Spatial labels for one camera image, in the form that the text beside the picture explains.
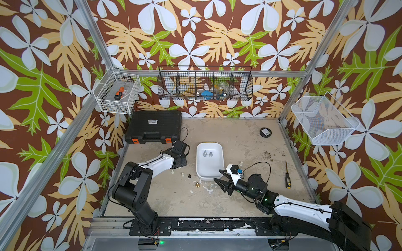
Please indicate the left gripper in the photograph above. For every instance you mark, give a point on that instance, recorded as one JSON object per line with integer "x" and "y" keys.
{"x": 185, "y": 160}

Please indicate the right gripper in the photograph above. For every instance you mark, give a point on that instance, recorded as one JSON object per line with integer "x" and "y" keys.
{"x": 228, "y": 186}

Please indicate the white plastic storage box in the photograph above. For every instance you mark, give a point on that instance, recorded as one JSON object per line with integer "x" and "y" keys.
{"x": 207, "y": 168}

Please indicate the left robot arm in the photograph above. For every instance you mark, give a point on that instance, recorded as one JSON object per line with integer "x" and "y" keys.
{"x": 132, "y": 187}

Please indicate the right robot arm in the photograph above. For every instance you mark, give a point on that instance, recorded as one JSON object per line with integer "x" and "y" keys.
{"x": 336, "y": 223}

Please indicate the black tool case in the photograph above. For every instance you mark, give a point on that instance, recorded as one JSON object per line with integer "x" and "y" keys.
{"x": 154, "y": 126}

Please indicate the yellow black screwdriver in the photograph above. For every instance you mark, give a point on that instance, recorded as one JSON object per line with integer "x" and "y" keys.
{"x": 288, "y": 183}

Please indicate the black round tape disc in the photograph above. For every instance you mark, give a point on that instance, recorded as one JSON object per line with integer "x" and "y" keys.
{"x": 265, "y": 132}

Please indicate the blue object in basket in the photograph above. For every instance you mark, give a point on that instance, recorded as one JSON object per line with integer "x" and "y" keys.
{"x": 207, "y": 95}

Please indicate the clear plastic container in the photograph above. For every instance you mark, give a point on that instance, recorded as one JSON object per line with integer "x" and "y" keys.
{"x": 222, "y": 89}

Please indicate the red black screwdriver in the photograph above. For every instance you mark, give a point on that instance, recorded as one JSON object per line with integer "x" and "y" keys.
{"x": 119, "y": 94}

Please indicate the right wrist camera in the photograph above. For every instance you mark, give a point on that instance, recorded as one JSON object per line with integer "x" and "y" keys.
{"x": 234, "y": 172}

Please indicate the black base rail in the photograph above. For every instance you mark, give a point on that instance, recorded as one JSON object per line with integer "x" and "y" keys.
{"x": 261, "y": 226}

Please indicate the black wire basket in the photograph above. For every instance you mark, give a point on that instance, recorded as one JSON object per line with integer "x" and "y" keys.
{"x": 188, "y": 82}

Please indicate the white wire basket left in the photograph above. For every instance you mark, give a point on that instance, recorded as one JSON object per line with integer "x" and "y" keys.
{"x": 109, "y": 84}

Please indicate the white wire basket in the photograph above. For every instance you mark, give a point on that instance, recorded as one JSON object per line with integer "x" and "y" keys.
{"x": 109, "y": 84}
{"x": 324, "y": 119}

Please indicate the white wire basket right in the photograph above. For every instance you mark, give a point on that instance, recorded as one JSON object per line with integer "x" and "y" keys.
{"x": 324, "y": 119}

